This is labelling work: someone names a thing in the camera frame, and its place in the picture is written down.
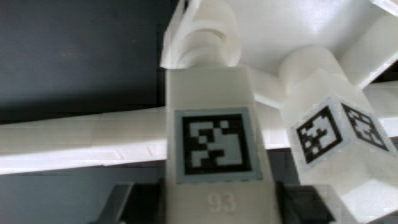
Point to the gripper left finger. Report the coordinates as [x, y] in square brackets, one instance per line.
[132, 205]

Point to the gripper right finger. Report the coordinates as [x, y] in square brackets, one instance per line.
[303, 208]

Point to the white chair leg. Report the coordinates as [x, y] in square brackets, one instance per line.
[221, 187]
[344, 152]

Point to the white chair seat block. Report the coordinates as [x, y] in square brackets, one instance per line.
[244, 32]

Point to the white U-shaped fence frame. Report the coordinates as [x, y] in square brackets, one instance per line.
[120, 138]

